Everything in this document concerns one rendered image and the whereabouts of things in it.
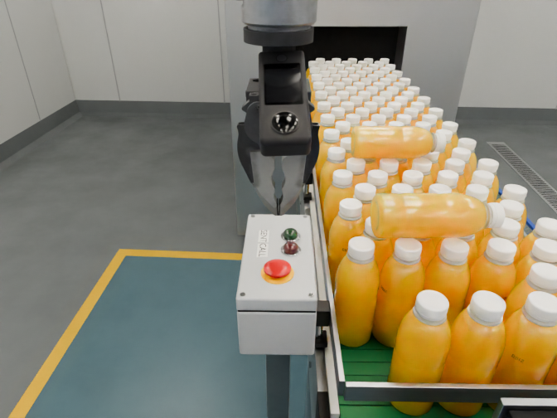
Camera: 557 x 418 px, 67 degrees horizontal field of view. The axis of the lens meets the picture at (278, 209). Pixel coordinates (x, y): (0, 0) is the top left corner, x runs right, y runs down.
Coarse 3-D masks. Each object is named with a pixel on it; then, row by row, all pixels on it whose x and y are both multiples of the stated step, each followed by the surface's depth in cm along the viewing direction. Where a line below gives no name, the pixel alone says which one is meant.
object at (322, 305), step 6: (318, 300) 68; (324, 300) 68; (318, 306) 67; (324, 306) 67; (318, 312) 66; (324, 312) 66; (318, 318) 67; (324, 318) 67; (318, 324) 67; (324, 324) 67; (318, 330) 69; (324, 330) 72; (318, 336) 70; (324, 336) 70; (318, 342) 69; (324, 342) 69
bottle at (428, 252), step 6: (420, 240) 67; (426, 240) 67; (432, 240) 69; (426, 246) 68; (432, 246) 68; (426, 252) 68; (432, 252) 68; (426, 258) 68; (432, 258) 68; (426, 264) 68
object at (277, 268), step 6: (270, 264) 55; (276, 264) 55; (282, 264) 55; (288, 264) 55; (264, 270) 54; (270, 270) 54; (276, 270) 54; (282, 270) 54; (288, 270) 54; (270, 276) 53; (276, 276) 53; (282, 276) 53
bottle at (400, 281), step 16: (384, 272) 65; (400, 272) 62; (416, 272) 62; (384, 288) 65; (400, 288) 63; (416, 288) 63; (384, 304) 66; (400, 304) 64; (384, 320) 67; (400, 320) 66; (384, 336) 69
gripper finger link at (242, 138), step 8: (240, 128) 45; (240, 136) 45; (240, 144) 46; (248, 144) 46; (256, 144) 46; (240, 152) 46; (248, 152) 46; (240, 160) 47; (248, 160) 47; (248, 168) 47; (248, 176) 48
